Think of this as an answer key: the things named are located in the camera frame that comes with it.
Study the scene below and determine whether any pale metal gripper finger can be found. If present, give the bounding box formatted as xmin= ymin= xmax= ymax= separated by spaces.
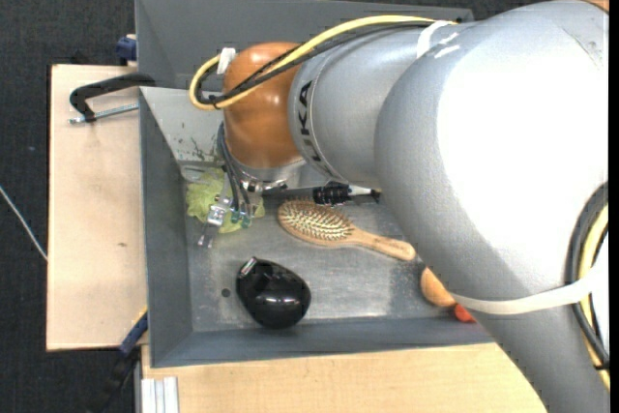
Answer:
xmin=196 ymin=205 xmax=219 ymax=248
xmin=206 ymin=207 xmax=227 ymax=250

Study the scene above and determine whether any yellow-green crumpled cloth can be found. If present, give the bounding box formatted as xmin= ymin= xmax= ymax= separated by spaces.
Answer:
xmin=186 ymin=167 xmax=267 ymax=235

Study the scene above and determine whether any wooden hairbrush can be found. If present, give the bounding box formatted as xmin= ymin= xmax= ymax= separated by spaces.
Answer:
xmin=277 ymin=198 xmax=418 ymax=263

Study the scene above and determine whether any glossy black computer mouse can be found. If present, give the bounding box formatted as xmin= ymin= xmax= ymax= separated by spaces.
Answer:
xmin=235 ymin=256 xmax=312 ymax=331

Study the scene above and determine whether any pale brown flat board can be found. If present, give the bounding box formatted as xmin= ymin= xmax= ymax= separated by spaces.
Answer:
xmin=45 ymin=64 xmax=149 ymax=352

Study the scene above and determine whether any grey metal bin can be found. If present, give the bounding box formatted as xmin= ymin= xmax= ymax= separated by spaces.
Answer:
xmin=133 ymin=0 xmax=495 ymax=369

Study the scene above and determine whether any tan orange rounded object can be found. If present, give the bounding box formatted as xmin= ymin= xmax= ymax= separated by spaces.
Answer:
xmin=419 ymin=266 xmax=458 ymax=309

